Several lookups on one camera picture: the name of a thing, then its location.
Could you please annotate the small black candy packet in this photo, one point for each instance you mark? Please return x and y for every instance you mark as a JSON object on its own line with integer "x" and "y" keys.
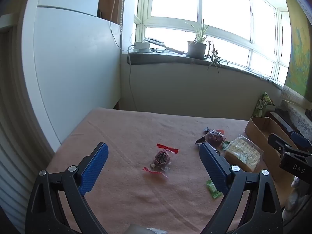
{"x": 206, "y": 129}

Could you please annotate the dark red open box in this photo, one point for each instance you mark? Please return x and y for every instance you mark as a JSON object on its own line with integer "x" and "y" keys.
{"x": 280, "y": 121}

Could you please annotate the white ribbed panel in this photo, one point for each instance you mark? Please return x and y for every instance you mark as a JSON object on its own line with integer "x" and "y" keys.
{"x": 14, "y": 126}

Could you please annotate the green carton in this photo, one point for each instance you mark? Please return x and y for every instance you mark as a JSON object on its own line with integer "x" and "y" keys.
{"x": 263, "y": 104}

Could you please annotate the white electrical device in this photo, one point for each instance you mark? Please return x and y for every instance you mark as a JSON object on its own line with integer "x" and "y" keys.
{"x": 141, "y": 46}

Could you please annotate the green candy packet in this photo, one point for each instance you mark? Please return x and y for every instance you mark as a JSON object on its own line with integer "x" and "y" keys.
{"x": 213, "y": 189}
{"x": 225, "y": 144}

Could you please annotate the white lace cloth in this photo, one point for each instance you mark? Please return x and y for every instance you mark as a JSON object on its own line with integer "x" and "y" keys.
{"x": 297, "y": 109}

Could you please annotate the brown cardboard box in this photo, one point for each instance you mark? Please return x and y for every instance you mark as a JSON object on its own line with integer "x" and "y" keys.
{"x": 256, "y": 129}

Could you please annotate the red-wrapped date walnut snack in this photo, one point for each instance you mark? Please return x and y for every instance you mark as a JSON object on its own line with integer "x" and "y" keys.
{"x": 160, "y": 159}

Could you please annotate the landscape wall poster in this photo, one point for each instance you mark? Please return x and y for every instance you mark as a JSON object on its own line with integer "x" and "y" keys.
{"x": 298, "y": 53}

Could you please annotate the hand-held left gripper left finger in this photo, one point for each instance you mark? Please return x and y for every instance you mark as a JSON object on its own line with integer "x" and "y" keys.
{"x": 95, "y": 165}

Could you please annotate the grey plastic packet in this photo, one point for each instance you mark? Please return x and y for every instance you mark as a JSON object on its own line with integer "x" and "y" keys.
{"x": 143, "y": 230}

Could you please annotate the round red-rimmed snack packet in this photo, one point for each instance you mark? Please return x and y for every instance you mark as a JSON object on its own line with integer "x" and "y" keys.
{"x": 220, "y": 131}

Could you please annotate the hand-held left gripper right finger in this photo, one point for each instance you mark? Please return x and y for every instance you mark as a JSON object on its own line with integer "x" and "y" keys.
{"x": 214, "y": 165}

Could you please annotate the dark frying pan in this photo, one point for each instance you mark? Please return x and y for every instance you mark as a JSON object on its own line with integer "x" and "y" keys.
{"x": 156, "y": 41}

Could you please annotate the small trailing plant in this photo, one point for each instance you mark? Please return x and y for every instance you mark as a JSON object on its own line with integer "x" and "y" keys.
{"x": 214, "y": 58}

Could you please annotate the pale blurry cloth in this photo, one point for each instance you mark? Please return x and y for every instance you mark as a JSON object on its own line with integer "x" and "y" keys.
{"x": 295, "y": 195}

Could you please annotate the clear-wrapped bread package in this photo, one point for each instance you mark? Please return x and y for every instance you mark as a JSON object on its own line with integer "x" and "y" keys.
{"x": 243, "y": 151}

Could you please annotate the white framed window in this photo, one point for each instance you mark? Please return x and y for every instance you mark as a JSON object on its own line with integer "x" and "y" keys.
{"x": 199, "y": 24}

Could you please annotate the potted spider plant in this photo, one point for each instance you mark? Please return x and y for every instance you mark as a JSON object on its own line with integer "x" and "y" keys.
{"x": 197, "y": 48}

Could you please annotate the white wardrobe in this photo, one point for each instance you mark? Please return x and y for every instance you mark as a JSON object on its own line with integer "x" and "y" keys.
{"x": 73, "y": 65}

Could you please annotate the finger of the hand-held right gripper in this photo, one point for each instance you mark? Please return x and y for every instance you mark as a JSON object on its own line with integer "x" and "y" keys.
{"x": 299, "y": 137}
{"x": 276, "y": 141}

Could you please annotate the grey windowsill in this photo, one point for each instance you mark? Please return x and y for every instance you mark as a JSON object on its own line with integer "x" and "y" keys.
{"x": 170, "y": 59}

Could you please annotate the dark red date snack packet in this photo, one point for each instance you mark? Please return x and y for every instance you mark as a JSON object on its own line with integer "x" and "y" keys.
{"x": 214, "y": 137}

